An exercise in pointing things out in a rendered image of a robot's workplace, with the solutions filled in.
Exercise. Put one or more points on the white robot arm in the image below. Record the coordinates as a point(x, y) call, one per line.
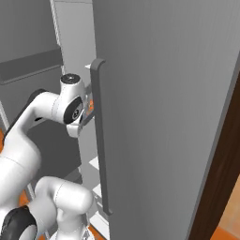
point(22, 156)

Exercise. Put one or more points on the grey fridge body with racks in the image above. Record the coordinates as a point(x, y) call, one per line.
point(76, 37)

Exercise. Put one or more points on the orange food container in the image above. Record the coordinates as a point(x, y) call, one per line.
point(91, 105)

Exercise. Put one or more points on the dark brown cabinet panel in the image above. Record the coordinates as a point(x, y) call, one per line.
point(218, 175)

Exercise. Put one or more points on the grey fridge door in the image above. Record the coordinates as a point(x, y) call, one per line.
point(162, 118)

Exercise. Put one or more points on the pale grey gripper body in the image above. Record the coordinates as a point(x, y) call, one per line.
point(75, 129)

